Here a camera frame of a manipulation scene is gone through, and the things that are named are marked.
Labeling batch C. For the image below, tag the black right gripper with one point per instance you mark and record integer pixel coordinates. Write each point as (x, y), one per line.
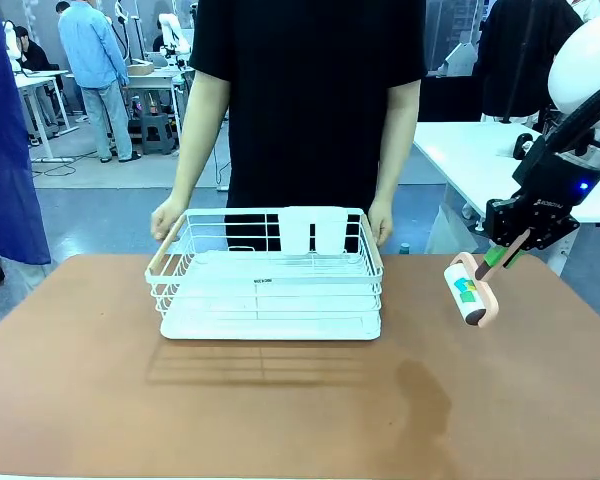
(555, 190)

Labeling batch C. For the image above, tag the pink lint roller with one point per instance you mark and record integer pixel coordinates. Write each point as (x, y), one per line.
(467, 295)

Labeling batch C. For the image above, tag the person's left forearm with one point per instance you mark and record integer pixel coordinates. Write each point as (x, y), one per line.
(390, 165)

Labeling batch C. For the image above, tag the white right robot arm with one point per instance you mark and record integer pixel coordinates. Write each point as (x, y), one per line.
(585, 65)

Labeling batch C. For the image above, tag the person's right forearm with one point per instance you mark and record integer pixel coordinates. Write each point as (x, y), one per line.
(190, 165)

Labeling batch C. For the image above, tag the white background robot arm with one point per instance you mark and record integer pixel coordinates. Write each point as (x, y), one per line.
(11, 45)
(172, 30)

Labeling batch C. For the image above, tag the person's left hand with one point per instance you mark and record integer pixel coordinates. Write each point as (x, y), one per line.
(381, 222)

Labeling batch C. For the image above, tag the person's right hand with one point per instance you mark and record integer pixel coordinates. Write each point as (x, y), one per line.
(165, 220)

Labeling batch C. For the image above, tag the white bag under table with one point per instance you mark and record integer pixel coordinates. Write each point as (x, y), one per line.
(447, 230)

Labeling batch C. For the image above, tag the large white table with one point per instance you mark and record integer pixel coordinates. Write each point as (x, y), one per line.
(470, 150)

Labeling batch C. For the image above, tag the small grey bottle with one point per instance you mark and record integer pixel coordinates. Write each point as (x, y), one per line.
(405, 249)

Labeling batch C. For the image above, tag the white house-shaped box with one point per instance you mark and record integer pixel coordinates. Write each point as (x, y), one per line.
(460, 59)

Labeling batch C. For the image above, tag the white cutlery holder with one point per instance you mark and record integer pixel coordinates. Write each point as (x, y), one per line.
(295, 230)

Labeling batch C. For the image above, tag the person in black t-shirt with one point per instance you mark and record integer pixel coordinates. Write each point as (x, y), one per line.
(305, 100)

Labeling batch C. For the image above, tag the white drip tray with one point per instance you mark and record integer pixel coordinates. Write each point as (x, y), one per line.
(270, 331)

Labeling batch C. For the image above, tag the grey plastic stool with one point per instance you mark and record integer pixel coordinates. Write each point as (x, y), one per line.
(156, 132)

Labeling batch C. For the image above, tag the white desk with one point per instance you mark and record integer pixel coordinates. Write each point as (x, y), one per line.
(45, 76)
(155, 79)

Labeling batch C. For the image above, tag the small cardboard box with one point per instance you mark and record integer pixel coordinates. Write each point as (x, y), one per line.
(141, 67)

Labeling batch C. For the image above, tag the person in light blue shirt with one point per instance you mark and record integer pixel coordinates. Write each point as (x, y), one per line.
(95, 50)

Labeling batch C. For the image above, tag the seated person in black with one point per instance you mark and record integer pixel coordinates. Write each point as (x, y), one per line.
(32, 55)

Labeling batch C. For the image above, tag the person in blue garment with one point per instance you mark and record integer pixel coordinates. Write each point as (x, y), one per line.
(5, 150)

